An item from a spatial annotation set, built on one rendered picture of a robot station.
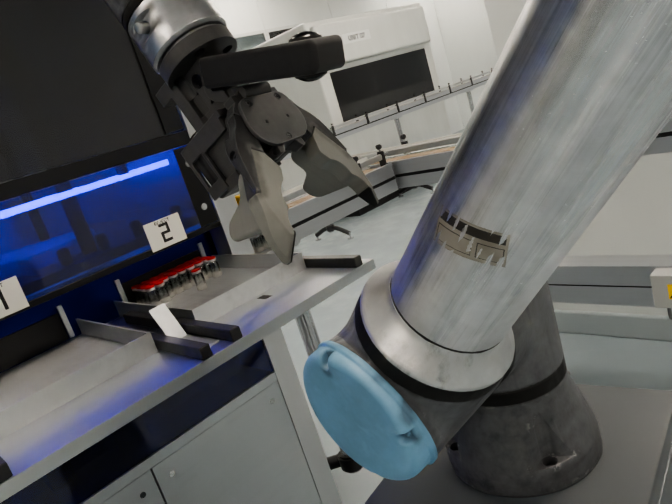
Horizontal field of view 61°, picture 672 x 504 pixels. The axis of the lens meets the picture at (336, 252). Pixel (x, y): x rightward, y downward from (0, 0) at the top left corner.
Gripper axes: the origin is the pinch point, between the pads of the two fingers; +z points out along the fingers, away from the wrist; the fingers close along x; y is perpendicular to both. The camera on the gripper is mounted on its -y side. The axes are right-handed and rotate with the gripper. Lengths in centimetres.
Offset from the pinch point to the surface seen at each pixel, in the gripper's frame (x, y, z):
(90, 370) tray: -4, 56, -6
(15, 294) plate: -10, 75, -26
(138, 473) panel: -17, 90, 14
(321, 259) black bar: -46, 42, 1
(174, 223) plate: -43, 67, -24
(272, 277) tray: -39, 48, -2
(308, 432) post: -57, 88, 35
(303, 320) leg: -81, 89, 12
